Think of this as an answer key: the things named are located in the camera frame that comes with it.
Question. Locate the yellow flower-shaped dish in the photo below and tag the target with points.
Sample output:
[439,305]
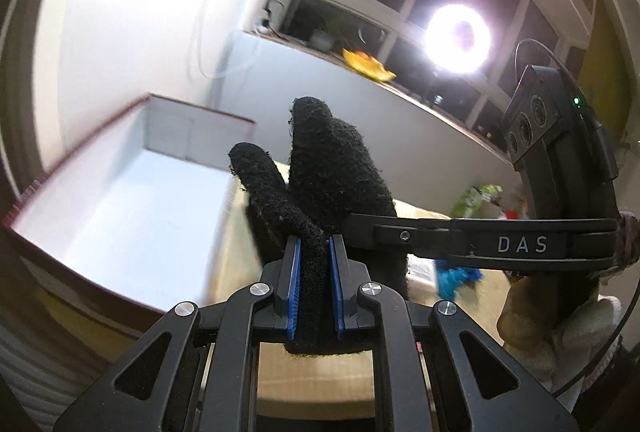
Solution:
[367,65]

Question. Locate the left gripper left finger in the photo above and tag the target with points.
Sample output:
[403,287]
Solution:
[286,294]

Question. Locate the green white package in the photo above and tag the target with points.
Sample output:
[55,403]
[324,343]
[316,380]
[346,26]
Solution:
[477,201]

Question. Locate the maroon cardboard box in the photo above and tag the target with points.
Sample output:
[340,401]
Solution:
[132,221]

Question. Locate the black fuzzy glove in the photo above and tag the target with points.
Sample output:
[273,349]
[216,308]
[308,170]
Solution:
[331,177]

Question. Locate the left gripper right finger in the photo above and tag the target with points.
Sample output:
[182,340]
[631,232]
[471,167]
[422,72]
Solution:
[344,290]

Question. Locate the blue fuzzy cloth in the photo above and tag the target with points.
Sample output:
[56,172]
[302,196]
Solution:
[450,279]

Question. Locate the striped yellow tablecloth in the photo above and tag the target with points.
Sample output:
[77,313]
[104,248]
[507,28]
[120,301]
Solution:
[319,387]

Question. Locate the potted plant on sill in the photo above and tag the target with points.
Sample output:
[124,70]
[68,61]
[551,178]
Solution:
[327,36]

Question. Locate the ring light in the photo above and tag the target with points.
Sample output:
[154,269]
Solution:
[457,39]

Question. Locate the right hand in white glove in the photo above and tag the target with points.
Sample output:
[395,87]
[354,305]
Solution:
[564,334]

